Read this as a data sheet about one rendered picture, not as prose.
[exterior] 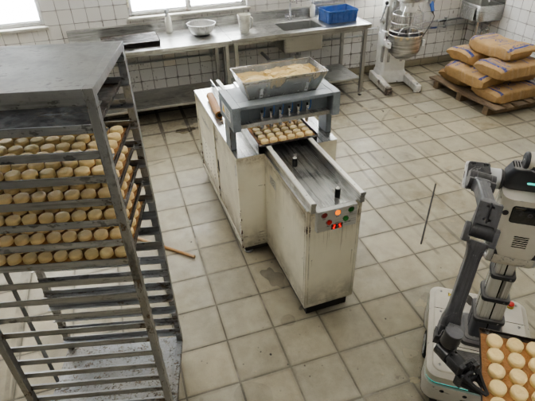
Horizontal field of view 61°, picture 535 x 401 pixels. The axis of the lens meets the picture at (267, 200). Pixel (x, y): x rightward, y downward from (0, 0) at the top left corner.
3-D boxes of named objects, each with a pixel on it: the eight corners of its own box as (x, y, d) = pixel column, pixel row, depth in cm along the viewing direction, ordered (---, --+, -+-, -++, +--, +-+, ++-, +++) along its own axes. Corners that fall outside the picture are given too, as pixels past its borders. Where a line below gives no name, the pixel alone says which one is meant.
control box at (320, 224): (314, 230, 253) (314, 209, 245) (353, 219, 259) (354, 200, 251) (317, 233, 250) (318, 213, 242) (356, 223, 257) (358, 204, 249)
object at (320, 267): (266, 251, 346) (263, 145, 295) (308, 239, 355) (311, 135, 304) (303, 318, 291) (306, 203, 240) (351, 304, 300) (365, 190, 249)
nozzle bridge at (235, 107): (222, 137, 318) (217, 90, 298) (317, 119, 337) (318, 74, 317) (235, 158, 292) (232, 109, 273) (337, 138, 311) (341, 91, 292)
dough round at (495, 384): (486, 391, 142) (487, 388, 140) (490, 379, 145) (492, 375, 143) (502, 400, 139) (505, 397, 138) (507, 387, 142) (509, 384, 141)
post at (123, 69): (183, 339, 266) (123, 40, 169) (182, 343, 263) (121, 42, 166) (177, 339, 266) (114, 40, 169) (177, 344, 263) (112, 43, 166)
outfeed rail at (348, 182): (247, 81, 405) (247, 74, 401) (251, 81, 405) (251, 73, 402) (360, 203, 249) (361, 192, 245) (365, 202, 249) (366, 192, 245)
